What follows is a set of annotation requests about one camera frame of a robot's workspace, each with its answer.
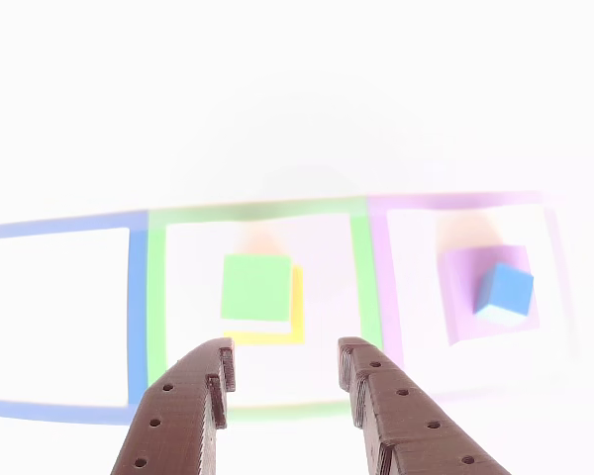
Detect purple square frame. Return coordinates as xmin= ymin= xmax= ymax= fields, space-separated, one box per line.
xmin=367 ymin=190 xmax=583 ymax=402

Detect orange block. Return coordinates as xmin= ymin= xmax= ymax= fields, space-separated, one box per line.
xmin=222 ymin=264 xmax=306 ymax=346

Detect large purple block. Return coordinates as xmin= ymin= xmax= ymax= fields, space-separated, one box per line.
xmin=438 ymin=244 xmax=541 ymax=347

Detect green cube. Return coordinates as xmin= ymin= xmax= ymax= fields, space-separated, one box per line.
xmin=220 ymin=253 xmax=294 ymax=323

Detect small blue cube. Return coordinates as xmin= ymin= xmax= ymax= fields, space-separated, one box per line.
xmin=473 ymin=261 xmax=535 ymax=328

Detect blue square frame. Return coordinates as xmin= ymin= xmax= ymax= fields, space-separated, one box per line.
xmin=0 ymin=210 xmax=149 ymax=427

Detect green square frame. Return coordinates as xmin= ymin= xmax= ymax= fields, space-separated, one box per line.
xmin=147 ymin=196 xmax=385 ymax=422

